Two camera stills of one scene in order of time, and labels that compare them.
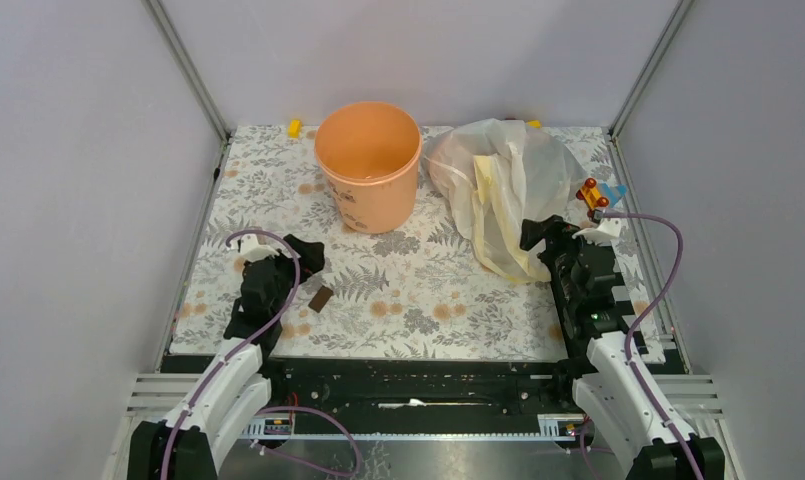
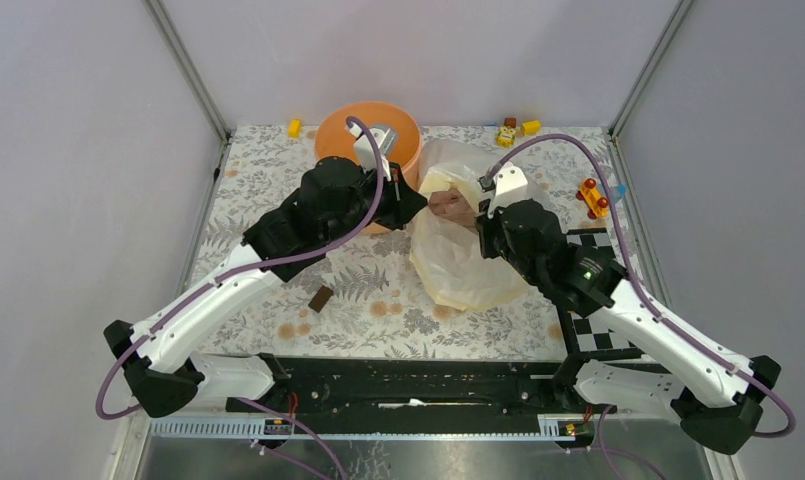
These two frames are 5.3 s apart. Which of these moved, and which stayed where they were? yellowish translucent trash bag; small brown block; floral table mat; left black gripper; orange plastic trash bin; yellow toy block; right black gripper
Moved: right black gripper; yellowish translucent trash bag; left black gripper
Stayed: yellow toy block; floral table mat; orange plastic trash bin; small brown block
